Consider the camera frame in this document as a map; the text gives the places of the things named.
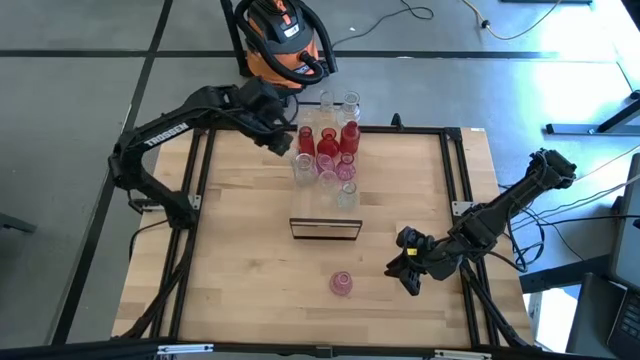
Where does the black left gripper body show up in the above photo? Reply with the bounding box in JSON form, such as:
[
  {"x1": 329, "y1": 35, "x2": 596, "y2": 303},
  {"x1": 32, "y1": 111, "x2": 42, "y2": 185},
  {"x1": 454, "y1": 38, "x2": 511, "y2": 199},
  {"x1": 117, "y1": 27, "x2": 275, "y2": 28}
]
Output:
[{"x1": 258, "y1": 127, "x2": 295, "y2": 158}]

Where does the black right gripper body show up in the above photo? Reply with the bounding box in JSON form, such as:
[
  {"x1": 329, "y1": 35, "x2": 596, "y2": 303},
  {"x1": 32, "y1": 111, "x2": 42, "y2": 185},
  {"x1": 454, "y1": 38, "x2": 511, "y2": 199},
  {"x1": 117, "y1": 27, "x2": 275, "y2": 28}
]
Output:
[{"x1": 397, "y1": 225, "x2": 454, "y2": 281}]

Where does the red square glass vase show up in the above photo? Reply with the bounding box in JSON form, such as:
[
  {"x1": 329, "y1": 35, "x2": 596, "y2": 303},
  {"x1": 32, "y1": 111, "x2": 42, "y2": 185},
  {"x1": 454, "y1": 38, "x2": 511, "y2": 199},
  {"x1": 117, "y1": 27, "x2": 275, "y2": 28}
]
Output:
[{"x1": 297, "y1": 125, "x2": 316, "y2": 157}]

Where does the clear cut-glass square vase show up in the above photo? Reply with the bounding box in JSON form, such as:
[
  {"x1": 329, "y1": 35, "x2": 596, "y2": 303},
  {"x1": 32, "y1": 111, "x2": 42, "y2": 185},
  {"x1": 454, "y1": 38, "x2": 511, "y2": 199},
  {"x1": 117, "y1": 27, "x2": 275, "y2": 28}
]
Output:
[{"x1": 292, "y1": 152, "x2": 319, "y2": 189}]

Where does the red round glass vase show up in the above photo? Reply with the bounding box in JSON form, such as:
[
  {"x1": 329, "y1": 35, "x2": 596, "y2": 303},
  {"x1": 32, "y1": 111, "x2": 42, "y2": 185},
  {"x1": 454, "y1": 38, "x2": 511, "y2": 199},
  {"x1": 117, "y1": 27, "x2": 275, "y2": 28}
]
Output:
[{"x1": 316, "y1": 127, "x2": 341, "y2": 159}]

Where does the pink ribbed glass jar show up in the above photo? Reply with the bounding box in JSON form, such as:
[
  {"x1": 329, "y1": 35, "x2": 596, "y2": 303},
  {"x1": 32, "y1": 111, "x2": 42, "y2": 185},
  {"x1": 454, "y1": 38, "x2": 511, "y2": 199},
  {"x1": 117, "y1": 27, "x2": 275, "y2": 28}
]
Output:
[{"x1": 315, "y1": 152, "x2": 336, "y2": 175}]

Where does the red glass bottle vase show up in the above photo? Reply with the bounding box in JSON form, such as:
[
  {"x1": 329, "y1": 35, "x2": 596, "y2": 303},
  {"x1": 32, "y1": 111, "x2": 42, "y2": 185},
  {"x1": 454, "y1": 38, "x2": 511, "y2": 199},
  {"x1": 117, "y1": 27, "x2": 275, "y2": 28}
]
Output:
[{"x1": 339, "y1": 119, "x2": 362, "y2": 156}]

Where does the small pink glass vase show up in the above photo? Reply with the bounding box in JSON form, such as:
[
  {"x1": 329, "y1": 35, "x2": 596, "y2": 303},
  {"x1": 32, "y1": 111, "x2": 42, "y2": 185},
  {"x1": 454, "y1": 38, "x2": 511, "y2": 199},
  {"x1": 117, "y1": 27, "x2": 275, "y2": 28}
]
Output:
[{"x1": 334, "y1": 152, "x2": 358, "y2": 182}]

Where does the clear bulbous glass vase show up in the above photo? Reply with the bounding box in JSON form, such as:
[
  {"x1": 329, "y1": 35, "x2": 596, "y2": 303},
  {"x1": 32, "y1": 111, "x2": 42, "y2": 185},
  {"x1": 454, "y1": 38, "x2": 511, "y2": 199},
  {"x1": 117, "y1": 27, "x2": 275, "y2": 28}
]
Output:
[{"x1": 341, "y1": 89, "x2": 362, "y2": 126}]

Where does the clear narrow-neck glass vase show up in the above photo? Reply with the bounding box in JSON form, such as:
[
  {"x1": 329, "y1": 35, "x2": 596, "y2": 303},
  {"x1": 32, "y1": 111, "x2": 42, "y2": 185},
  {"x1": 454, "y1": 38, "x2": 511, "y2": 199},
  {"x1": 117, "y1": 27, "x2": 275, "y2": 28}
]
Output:
[{"x1": 336, "y1": 180, "x2": 359, "y2": 211}]

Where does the tall pink glass bottle vase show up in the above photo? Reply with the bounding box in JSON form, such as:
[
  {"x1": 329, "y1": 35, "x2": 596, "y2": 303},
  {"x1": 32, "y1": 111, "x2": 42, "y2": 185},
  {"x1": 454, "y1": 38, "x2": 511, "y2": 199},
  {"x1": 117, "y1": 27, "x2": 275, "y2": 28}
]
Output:
[{"x1": 328, "y1": 270, "x2": 354, "y2": 297}]

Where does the orange and black shop vacuum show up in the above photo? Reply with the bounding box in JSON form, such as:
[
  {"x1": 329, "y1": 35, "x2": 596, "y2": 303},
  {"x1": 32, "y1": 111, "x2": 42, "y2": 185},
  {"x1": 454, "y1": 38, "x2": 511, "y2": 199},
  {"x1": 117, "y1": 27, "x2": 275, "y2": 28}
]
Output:
[{"x1": 234, "y1": 0, "x2": 339, "y2": 85}]

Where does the black stand leg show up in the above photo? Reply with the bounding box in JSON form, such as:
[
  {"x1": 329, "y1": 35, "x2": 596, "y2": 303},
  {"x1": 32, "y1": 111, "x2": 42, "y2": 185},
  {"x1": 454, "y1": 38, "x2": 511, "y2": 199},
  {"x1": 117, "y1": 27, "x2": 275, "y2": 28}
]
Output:
[{"x1": 220, "y1": 0, "x2": 254, "y2": 79}]

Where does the grey desk leg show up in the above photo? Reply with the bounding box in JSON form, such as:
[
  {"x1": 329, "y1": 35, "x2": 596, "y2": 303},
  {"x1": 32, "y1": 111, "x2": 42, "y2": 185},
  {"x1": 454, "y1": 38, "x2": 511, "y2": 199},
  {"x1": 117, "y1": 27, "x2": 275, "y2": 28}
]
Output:
[{"x1": 544, "y1": 89, "x2": 640, "y2": 136}]

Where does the dark computer monitor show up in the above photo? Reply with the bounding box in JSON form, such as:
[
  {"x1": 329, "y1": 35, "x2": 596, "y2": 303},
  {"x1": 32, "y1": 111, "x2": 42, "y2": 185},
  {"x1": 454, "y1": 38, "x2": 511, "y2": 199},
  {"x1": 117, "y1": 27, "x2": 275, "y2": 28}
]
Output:
[{"x1": 607, "y1": 152, "x2": 640, "y2": 291}]

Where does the black keyboard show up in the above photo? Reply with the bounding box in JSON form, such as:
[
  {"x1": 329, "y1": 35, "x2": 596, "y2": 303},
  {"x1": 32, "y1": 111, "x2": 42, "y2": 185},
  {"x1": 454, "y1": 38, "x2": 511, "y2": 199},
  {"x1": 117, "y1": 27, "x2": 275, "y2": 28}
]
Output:
[{"x1": 607, "y1": 289, "x2": 640, "y2": 359}]

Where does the dark furniture foot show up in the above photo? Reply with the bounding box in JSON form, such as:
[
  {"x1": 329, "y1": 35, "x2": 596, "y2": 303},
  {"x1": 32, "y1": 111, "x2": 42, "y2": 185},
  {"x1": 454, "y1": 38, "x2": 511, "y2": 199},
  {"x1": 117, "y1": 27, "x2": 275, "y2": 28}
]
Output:
[{"x1": 0, "y1": 212, "x2": 39, "y2": 235}]

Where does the silver metal bracket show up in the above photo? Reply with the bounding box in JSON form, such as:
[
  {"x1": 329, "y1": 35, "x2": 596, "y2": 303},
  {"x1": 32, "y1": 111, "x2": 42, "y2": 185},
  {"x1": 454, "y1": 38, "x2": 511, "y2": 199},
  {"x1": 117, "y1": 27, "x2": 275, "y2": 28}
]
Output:
[
  {"x1": 433, "y1": 349, "x2": 494, "y2": 360},
  {"x1": 157, "y1": 343, "x2": 215, "y2": 355}
]

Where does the wooden shelf black frame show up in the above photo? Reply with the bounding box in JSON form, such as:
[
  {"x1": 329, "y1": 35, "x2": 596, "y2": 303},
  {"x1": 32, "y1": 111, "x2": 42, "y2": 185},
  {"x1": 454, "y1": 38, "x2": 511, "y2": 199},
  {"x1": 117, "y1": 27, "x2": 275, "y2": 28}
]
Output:
[{"x1": 288, "y1": 102, "x2": 364, "y2": 241}]

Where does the black aluminium table frame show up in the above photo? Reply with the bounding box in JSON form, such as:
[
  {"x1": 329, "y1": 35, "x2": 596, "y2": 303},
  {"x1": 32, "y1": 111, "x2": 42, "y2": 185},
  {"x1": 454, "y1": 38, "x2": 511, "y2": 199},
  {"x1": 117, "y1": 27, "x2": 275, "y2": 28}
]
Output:
[{"x1": 119, "y1": 119, "x2": 536, "y2": 351}]

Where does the black floor cable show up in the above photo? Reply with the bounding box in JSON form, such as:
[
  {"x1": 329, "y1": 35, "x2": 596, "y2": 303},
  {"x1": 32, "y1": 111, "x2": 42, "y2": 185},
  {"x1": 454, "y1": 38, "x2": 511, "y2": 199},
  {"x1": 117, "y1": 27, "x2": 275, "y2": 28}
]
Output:
[
  {"x1": 507, "y1": 212, "x2": 640, "y2": 274},
  {"x1": 330, "y1": 0, "x2": 435, "y2": 49}
]

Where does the white floor cable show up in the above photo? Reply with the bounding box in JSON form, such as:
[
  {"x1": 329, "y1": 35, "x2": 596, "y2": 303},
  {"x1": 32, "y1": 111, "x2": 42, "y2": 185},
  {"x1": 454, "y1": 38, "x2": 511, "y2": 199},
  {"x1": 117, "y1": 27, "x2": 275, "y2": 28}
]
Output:
[{"x1": 574, "y1": 144, "x2": 640, "y2": 187}]

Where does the yellow floor cable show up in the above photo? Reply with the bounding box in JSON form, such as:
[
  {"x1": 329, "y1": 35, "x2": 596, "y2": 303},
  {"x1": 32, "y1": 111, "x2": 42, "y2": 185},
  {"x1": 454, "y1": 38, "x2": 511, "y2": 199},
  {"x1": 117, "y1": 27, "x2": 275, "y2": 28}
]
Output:
[{"x1": 462, "y1": 0, "x2": 564, "y2": 41}]

